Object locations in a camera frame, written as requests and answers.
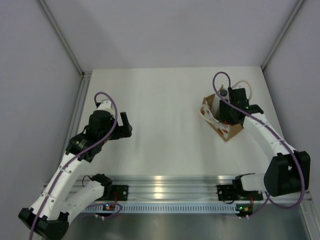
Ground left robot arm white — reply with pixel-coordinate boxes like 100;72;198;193
18;110;132;240

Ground right aluminium frame post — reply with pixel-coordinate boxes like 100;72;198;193
260;0;308;72

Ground white bottle dark cap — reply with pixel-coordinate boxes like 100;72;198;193
210;88;229;116

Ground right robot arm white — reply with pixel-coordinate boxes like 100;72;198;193
218;87;311;199

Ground aluminium frame post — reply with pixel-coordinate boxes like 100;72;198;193
260;0;308;72
37;0;85;77

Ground watermelon print canvas bag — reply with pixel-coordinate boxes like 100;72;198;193
198;80;253;142

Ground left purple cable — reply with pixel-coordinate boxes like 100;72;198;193
29;92;119;237

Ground left aluminium frame post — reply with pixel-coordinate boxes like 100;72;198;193
37;0;85;77

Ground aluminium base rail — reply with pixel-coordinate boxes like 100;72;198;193
39;174;312;202

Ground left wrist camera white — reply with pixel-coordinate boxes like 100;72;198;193
97;99;116;118

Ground slotted grey cable duct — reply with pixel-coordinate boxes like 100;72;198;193
82;203;253;214

